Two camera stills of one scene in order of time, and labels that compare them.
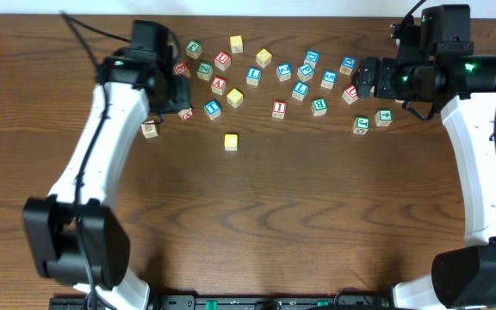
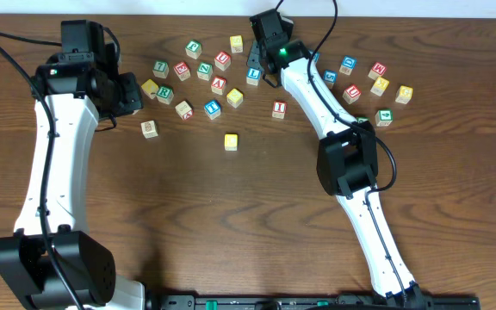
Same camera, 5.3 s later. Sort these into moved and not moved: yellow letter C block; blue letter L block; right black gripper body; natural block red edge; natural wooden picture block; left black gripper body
Moved: left black gripper body; right black gripper body
Not moved: natural block red edge; natural wooden picture block; blue letter L block; yellow letter C block
